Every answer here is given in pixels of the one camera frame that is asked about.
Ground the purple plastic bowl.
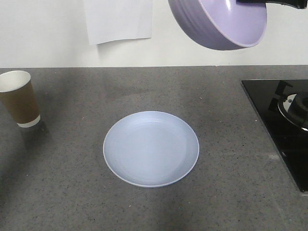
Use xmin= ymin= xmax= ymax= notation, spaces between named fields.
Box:
xmin=168 ymin=0 xmax=267 ymax=51

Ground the white paper sheet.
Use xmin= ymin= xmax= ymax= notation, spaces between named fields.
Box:
xmin=83 ymin=0 xmax=153 ymax=45

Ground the brown paper cup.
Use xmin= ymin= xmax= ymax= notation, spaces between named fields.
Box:
xmin=0 ymin=70 xmax=40 ymax=128

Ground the black gas stove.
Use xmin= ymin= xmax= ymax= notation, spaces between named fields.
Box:
xmin=242 ymin=79 xmax=308 ymax=193

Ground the light blue plate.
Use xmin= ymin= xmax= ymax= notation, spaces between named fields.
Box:
xmin=103 ymin=111 xmax=200 ymax=188

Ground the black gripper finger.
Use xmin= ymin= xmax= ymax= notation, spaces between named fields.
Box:
xmin=239 ymin=0 xmax=308 ymax=9

